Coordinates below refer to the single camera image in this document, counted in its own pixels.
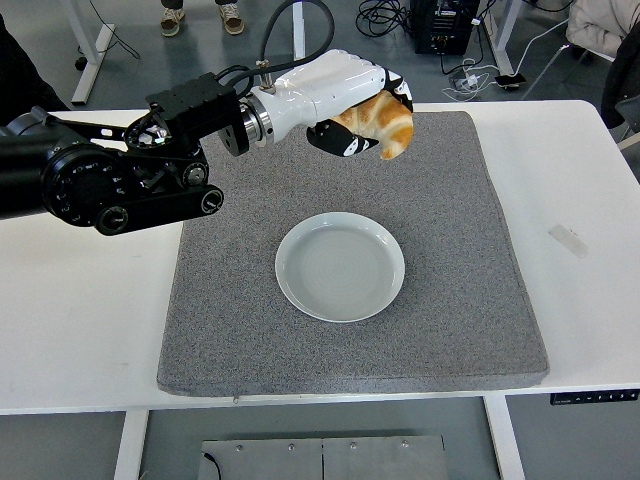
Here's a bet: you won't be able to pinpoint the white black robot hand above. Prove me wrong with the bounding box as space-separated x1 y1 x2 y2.
251 48 416 159

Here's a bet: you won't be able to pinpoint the golden croissant bread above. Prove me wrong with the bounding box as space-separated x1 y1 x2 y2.
333 91 415 161

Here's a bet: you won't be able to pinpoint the light grey round plate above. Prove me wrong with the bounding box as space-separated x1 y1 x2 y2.
274 211 406 325

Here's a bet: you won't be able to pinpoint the grey metal plate with screws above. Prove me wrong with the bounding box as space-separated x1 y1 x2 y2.
200 434 446 480

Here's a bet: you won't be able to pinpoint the white straight desk leg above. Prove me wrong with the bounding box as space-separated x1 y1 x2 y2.
291 0 308 69

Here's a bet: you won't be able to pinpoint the grey speckled cushion mat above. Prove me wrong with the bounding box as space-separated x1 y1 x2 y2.
156 110 550 399

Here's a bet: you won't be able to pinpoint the person's right shoe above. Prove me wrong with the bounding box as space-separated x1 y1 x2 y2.
218 2 246 36

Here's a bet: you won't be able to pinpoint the person's shoe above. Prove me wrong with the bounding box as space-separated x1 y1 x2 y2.
218 2 246 36
159 5 186 38

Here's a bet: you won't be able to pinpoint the grey floor power strip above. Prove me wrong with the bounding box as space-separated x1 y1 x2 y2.
448 68 489 94

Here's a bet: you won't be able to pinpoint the black computer case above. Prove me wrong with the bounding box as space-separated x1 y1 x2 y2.
409 0 481 56

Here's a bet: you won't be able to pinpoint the person's left shoe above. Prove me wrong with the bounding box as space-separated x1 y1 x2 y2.
159 5 186 38

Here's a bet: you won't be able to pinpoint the grey chair leg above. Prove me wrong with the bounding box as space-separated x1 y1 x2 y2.
521 44 571 100

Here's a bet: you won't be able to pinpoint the beige padded jacket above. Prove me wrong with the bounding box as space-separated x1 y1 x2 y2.
565 0 640 61

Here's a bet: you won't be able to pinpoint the translucent tape strip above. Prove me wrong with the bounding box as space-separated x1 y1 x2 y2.
548 224 589 260

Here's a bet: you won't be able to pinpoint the black jacket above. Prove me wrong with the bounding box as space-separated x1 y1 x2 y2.
599 22 640 131

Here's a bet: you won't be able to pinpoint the black fabric cover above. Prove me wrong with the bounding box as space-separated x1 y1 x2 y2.
0 14 71 129

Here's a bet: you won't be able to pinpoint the grey chair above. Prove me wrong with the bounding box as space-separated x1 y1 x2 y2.
615 94 640 149

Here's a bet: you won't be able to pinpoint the white table leg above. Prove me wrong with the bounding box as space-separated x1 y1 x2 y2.
482 394 526 480
110 409 150 480

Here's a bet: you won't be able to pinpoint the black desk control panel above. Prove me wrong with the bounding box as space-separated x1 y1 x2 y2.
550 388 640 406

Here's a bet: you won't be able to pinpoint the tangled black floor cables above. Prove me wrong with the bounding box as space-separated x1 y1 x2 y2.
355 0 416 39

